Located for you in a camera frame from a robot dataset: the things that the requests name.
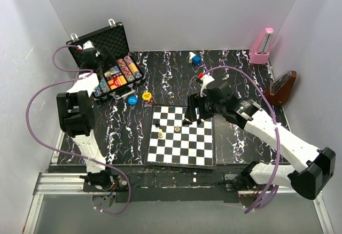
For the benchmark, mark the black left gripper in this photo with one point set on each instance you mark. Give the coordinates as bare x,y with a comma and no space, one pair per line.
101,56

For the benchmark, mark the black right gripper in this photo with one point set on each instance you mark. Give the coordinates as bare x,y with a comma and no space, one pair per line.
194,101

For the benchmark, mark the black aluminium poker case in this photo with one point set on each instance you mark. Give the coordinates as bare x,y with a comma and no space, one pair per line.
111,43

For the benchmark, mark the red yellow card deck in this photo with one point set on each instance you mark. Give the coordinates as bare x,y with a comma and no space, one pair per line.
116,81

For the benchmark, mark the red triangle token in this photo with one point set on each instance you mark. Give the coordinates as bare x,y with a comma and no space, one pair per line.
150,102

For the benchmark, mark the yellow round button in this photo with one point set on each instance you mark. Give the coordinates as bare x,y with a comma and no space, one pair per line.
146,96

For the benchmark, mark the blue round button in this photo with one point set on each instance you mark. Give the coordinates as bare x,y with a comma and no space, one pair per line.
132,100

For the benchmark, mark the blue patterned card deck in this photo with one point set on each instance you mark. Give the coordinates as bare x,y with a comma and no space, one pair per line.
112,71

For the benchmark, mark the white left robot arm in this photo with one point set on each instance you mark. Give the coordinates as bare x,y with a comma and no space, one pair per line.
77,120

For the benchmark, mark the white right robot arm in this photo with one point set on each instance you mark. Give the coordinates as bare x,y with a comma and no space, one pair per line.
309,168

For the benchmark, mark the black bishop lying down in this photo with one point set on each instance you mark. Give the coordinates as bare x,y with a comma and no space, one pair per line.
186,122

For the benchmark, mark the green light blue chip row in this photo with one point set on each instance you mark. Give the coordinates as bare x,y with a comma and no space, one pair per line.
101,89

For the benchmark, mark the purple yellow chip row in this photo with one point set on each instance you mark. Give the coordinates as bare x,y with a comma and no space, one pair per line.
131,65

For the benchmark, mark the red poker chip row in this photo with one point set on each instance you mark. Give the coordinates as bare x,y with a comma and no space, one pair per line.
125,70

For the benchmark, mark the blue cube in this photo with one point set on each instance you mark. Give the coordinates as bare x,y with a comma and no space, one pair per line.
196,60

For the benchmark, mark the blue chip stack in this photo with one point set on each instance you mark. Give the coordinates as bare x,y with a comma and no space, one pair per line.
138,75

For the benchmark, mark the white king chess piece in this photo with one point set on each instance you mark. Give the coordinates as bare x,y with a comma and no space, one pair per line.
160,133

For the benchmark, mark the black white chessboard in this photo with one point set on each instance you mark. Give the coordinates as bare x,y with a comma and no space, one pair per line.
191,147

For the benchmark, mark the white small block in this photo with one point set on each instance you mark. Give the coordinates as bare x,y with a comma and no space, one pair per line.
191,56

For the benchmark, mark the black marble pattern mat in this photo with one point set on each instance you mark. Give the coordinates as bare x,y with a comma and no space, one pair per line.
122,130

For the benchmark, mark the pink metronome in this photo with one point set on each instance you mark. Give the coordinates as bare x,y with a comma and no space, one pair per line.
260,49

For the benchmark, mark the brown wooden metronome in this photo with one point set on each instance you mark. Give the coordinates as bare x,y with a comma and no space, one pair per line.
279,90

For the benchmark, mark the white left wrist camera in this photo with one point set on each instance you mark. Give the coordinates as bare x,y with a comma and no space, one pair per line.
88,46

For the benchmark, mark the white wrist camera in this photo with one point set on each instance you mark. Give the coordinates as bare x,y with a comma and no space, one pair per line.
205,79
88,46

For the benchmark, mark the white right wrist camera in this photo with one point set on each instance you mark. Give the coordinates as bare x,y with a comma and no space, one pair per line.
205,79

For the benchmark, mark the aluminium rail frame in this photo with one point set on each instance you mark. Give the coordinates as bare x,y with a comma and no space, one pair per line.
177,201

